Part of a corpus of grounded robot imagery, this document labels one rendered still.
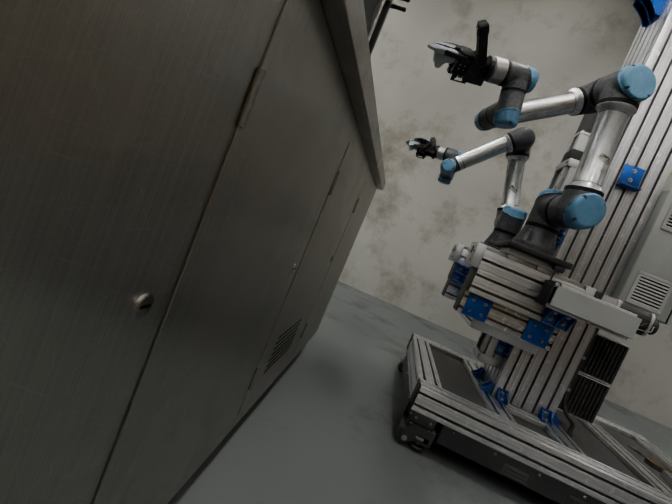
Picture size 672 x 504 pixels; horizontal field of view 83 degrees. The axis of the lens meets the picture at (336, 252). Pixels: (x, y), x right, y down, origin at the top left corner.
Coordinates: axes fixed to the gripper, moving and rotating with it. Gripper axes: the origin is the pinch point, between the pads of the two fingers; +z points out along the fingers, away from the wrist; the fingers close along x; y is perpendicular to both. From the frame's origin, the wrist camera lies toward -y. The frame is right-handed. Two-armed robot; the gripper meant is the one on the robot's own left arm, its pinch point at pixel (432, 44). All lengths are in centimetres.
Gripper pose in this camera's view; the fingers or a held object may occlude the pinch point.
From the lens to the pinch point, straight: 133.8
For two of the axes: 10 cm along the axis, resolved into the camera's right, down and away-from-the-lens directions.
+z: -9.7, -1.9, -1.6
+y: -2.4, 6.4, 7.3
